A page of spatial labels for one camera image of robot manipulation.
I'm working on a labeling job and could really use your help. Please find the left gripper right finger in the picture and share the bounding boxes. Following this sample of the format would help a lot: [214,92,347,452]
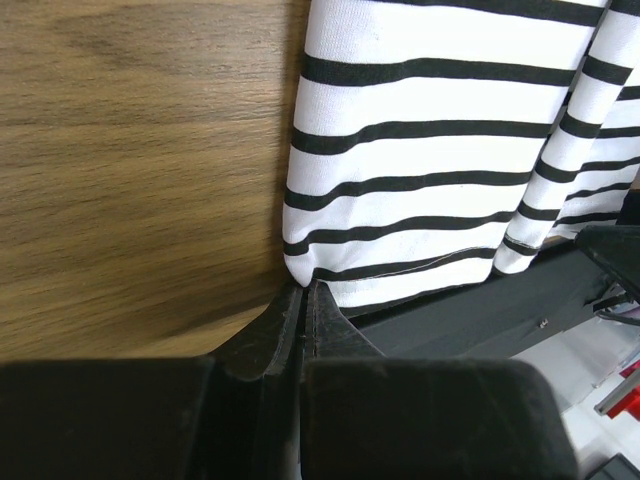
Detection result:
[301,281,386,373]

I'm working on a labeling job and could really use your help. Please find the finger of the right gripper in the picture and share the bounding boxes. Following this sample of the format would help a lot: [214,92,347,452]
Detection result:
[574,225,639,303]

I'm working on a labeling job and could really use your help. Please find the black white striped tank top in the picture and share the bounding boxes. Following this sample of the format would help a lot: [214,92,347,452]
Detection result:
[283,1,639,312]

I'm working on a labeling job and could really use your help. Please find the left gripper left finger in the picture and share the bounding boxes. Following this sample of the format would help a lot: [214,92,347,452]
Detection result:
[211,284,304,380]

